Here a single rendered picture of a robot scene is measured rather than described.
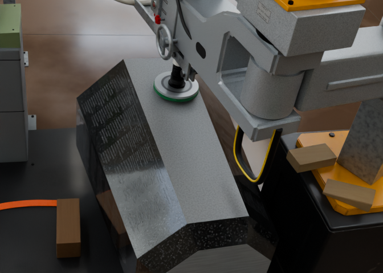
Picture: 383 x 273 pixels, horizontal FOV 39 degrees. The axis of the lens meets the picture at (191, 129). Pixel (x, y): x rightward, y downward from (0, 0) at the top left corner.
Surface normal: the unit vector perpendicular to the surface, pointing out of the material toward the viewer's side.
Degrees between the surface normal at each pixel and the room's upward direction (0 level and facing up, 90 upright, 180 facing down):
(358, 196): 11
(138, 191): 45
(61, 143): 0
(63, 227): 0
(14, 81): 90
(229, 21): 90
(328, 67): 90
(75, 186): 0
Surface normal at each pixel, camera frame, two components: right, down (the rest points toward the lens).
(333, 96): 0.40, 0.63
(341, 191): -0.04, -0.82
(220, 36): -0.89, 0.18
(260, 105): -0.43, 0.53
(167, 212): -0.57, -0.47
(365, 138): -0.70, 0.37
